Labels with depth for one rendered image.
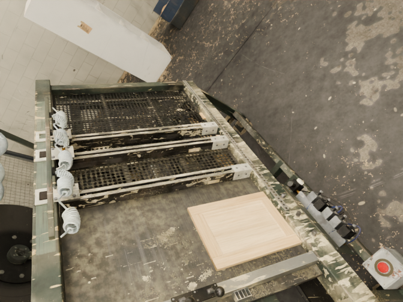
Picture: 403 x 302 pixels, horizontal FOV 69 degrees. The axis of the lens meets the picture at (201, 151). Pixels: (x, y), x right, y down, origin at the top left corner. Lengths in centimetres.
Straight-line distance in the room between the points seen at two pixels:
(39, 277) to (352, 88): 254
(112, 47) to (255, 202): 371
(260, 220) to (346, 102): 151
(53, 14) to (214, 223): 381
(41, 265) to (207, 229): 73
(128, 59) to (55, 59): 188
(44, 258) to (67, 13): 379
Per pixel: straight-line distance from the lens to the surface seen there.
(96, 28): 477
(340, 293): 158
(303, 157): 278
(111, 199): 161
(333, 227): 172
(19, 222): 220
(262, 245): 154
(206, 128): 215
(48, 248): 138
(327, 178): 264
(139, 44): 494
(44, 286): 129
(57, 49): 637
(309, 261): 156
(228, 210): 164
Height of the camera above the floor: 235
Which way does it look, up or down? 40 degrees down
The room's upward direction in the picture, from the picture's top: 68 degrees counter-clockwise
